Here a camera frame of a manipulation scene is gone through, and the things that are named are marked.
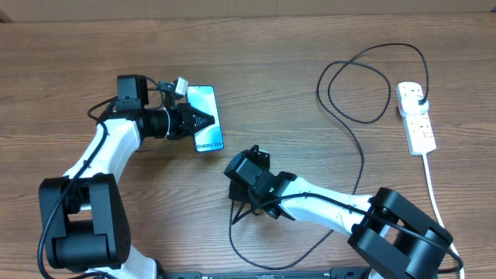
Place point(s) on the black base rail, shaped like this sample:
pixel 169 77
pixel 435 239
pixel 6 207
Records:
pixel 333 273

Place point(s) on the blue Galaxy smartphone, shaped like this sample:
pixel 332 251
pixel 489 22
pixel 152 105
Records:
pixel 208 132

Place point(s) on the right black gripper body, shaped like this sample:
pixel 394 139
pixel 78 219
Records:
pixel 240 194

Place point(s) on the white charger plug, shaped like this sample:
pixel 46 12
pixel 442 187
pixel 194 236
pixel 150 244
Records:
pixel 412 105

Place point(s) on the white power strip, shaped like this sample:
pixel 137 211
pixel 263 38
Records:
pixel 418 128

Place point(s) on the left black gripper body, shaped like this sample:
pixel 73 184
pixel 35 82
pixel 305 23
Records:
pixel 180 125

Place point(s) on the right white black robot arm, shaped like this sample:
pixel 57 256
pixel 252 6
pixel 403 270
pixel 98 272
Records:
pixel 395 238

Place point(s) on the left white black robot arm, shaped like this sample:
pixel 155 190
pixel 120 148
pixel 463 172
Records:
pixel 85 227

